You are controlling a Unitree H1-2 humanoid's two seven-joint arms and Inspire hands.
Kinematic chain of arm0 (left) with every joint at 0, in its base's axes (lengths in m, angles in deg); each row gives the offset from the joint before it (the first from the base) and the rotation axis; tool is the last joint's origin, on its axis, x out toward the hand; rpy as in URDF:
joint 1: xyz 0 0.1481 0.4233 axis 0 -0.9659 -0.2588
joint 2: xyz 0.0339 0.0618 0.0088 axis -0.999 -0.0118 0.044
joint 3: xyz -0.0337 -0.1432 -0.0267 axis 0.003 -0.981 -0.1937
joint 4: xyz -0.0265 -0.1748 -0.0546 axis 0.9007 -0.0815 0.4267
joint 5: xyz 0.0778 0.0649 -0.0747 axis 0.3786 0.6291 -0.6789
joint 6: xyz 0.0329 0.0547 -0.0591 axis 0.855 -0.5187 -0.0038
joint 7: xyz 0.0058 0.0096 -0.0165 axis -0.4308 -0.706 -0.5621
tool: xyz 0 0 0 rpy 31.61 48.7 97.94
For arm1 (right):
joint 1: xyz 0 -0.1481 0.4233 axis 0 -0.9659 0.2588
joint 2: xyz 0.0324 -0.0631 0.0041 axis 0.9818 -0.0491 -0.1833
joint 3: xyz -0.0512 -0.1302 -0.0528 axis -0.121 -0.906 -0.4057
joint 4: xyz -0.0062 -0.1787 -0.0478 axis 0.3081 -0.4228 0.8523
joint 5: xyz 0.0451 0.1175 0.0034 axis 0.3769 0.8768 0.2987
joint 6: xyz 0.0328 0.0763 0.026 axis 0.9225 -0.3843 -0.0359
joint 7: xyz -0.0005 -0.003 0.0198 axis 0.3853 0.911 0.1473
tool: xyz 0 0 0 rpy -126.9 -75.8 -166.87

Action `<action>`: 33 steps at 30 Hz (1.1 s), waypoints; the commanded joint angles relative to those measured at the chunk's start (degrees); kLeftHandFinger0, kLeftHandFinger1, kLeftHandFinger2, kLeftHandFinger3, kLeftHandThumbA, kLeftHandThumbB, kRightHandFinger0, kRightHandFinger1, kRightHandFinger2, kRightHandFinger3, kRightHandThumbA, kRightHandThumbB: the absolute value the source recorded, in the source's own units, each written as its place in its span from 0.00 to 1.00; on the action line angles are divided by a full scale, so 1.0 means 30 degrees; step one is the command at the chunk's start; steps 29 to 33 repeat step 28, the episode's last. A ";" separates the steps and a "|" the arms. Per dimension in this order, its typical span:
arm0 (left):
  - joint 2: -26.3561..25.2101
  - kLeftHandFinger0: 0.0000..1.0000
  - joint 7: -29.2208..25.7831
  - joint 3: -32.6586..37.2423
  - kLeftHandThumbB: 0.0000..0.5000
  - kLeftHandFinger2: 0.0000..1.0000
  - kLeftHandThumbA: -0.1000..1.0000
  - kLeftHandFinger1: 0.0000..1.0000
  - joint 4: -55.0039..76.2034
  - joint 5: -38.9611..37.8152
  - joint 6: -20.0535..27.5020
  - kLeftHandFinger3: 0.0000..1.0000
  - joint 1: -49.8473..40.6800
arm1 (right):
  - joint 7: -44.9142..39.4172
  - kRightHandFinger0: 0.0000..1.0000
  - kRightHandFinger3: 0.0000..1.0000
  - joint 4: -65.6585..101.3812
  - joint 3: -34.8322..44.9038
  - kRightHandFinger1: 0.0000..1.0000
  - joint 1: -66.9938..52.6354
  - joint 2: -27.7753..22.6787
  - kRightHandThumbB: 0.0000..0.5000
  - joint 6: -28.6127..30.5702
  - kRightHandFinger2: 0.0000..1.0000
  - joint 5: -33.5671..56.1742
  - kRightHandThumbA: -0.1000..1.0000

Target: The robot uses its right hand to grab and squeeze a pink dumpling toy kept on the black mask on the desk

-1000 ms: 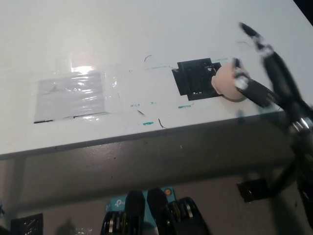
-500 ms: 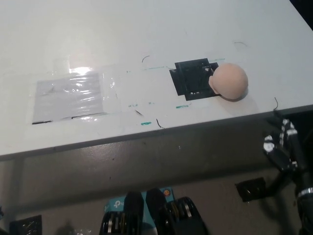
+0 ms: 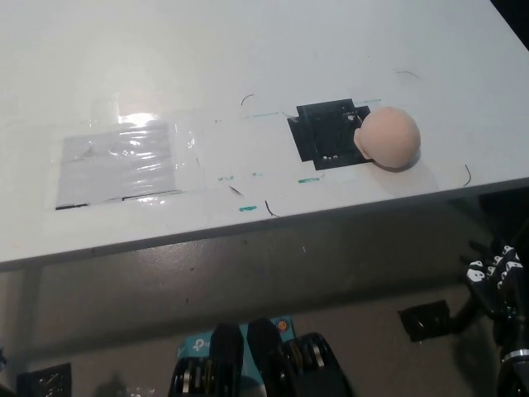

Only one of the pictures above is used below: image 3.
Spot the white table leg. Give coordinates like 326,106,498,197
19,266,43,369

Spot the pink dumpling toy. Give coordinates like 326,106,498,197
353,106,422,170

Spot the robot torso black teal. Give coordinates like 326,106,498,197
167,316,352,397

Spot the taped clear plastic sheet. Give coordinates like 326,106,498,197
54,122,183,211

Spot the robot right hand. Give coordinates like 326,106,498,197
459,237,527,352

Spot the black tape mask square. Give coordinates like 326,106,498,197
287,97,373,171

